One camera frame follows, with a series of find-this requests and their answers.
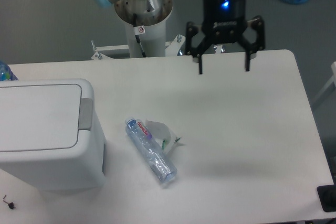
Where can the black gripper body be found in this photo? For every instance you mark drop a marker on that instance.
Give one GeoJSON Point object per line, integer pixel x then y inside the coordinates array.
{"type": "Point", "coordinates": [226, 14]}

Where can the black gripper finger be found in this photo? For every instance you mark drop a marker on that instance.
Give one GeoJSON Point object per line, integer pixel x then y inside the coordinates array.
{"type": "Point", "coordinates": [192, 30]}
{"type": "Point", "coordinates": [257, 24]}

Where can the white lidded trash can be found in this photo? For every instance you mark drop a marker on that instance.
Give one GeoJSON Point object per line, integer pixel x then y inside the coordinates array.
{"type": "Point", "coordinates": [51, 137]}

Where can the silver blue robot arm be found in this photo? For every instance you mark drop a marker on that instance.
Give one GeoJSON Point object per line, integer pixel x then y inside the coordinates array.
{"type": "Point", "coordinates": [220, 38]}

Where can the crumpled white plastic wrapper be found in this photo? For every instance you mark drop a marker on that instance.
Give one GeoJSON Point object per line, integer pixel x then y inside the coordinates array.
{"type": "Point", "coordinates": [166, 138]}

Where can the clear plastic water bottle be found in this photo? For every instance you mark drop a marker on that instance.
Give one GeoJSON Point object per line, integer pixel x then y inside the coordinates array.
{"type": "Point", "coordinates": [150, 150]}

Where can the black device at table edge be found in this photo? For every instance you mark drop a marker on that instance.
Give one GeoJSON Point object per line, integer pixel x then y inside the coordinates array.
{"type": "Point", "coordinates": [326, 195]}

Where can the blue bottle at left edge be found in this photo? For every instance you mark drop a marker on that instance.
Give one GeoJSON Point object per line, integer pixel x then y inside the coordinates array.
{"type": "Point", "coordinates": [6, 73]}

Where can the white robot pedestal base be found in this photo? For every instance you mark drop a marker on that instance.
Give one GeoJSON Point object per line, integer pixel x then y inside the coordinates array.
{"type": "Point", "coordinates": [145, 28]}

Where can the white frame at right edge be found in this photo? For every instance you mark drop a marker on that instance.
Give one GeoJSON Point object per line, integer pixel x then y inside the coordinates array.
{"type": "Point", "coordinates": [325, 91]}

